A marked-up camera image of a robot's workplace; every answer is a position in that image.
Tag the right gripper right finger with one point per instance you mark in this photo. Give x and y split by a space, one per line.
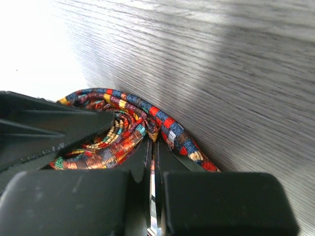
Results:
193 202

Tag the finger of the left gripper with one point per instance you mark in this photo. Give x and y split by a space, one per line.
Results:
33 132

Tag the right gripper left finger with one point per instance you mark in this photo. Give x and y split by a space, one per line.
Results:
111 202

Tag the multicoloured plaid tie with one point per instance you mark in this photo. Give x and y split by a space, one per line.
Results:
134 119

